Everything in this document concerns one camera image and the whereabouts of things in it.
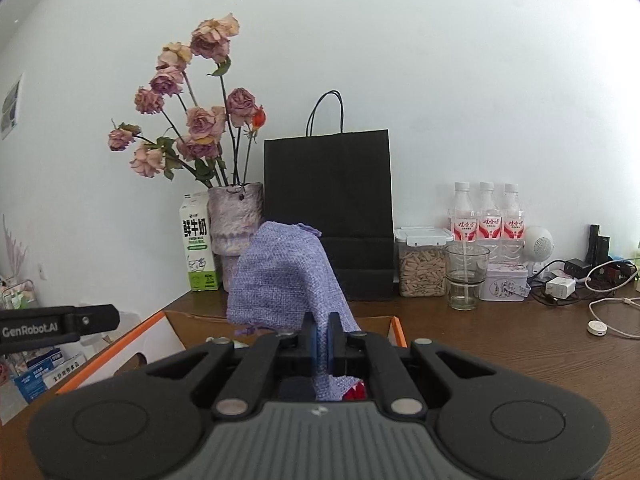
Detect navy blue case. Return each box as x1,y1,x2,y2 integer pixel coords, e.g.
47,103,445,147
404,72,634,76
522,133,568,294
277,377,316,402

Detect purple textured vase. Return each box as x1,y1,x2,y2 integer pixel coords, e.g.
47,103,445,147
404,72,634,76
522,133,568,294
207,182,264,292

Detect metal wire rack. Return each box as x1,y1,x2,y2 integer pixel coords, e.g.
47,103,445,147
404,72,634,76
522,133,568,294
0,279,38,311

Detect wall poster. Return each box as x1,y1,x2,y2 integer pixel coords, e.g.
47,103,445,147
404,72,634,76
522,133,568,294
0,72,25,141

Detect white charger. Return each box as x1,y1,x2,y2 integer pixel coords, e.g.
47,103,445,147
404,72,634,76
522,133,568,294
545,277,576,301

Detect red knitted item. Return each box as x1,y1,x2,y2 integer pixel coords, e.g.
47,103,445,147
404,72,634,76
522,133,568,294
342,380,371,402

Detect pink dried plant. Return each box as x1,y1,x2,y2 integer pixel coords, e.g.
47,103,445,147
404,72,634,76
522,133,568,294
0,214,31,281

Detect white round speaker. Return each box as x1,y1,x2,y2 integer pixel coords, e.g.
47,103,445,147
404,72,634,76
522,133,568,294
522,226,555,262

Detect white printed box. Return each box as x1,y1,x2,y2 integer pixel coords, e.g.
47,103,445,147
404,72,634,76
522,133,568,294
42,355,86,391

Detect black upright boxes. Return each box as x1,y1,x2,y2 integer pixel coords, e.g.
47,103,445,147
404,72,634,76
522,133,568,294
589,224,612,266

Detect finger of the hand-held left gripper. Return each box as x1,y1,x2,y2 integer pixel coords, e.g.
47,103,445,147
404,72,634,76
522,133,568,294
70,303,121,342

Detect dried pink roses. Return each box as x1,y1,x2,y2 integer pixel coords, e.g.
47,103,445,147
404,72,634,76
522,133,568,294
108,12,267,188

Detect white tin box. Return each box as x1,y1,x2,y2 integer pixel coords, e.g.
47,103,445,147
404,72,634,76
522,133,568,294
480,262,531,302

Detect red cardboard box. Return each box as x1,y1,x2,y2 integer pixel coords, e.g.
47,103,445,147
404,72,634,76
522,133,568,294
52,310,407,396

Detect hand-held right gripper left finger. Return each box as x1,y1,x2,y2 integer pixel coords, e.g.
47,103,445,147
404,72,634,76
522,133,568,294
145,311,322,421

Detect purple knitted pouch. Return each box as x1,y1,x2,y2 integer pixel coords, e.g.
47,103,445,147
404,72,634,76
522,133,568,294
226,221,366,402

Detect blue cardboard box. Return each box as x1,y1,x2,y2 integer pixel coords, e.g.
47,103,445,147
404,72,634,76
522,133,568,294
12,352,66,403

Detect clear container of seeds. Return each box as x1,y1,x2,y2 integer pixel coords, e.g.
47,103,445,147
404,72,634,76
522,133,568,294
394,226,453,297

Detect black paper bag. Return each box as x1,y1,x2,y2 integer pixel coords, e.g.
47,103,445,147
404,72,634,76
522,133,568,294
263,91,396,302

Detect green and white milk carton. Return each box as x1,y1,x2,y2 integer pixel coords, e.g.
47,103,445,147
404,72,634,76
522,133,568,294
179,191,221,292

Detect clear drinking glass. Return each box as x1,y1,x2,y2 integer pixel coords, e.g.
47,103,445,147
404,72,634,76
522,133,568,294
447,280,483,311
445,243,491,285

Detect white cable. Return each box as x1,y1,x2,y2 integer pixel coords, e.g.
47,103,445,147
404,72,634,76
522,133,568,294
585,260,640,338

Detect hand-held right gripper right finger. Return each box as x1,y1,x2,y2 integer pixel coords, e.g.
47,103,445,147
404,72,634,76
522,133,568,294
327,312,496,417

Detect water bottle with red label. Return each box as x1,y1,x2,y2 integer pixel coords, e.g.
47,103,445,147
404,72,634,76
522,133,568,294
476,181,501,261
451,181,476,251
501,182,526,261

